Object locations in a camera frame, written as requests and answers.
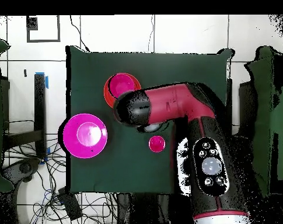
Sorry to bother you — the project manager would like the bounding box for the small red plastic bowl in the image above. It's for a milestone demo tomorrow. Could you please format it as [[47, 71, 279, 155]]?
[[108, 72, 138, 99]]

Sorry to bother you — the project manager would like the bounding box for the large orange plastic bowl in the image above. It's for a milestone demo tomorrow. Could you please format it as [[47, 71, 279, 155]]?
[[103, 72, 142, 109]]

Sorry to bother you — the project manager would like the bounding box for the large pink plastic bowl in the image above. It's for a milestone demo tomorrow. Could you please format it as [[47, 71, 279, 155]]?
[[62, 113, 109, 159]]

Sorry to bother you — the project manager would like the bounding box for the red plastic cup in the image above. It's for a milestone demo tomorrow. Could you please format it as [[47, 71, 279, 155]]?
[[148, 135, 166, 153]]

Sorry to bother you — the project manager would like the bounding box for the dark green tablecloth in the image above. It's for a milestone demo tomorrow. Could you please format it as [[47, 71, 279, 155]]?
[[65, 45, 235, 196]]

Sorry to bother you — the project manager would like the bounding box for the black metal stand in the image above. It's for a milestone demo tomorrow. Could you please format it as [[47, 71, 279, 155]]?
[[225, 78, 233, 110], [2, 73, 47, 159]]

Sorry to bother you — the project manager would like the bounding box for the black power strip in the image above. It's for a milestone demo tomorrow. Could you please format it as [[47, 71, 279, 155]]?
[[57, 187, 83, 221]]

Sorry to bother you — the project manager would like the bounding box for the grey office chair base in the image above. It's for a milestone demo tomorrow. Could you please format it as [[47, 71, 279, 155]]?
[[1, 157, 41, 185]]

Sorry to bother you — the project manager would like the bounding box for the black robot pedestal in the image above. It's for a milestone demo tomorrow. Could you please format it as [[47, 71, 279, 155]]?
[[115, 192, 174, 224]]

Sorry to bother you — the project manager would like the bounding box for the tangle of floor cables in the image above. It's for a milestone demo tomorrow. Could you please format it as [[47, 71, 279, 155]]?
[[3, 137, 118, 224]]

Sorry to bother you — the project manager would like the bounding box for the thin black floor cable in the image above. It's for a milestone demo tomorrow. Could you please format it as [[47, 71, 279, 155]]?
[[69, 15, 90, 53]]

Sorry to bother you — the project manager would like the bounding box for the black square floor frame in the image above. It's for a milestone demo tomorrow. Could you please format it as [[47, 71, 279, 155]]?
[[26, 15, 61, 43]]

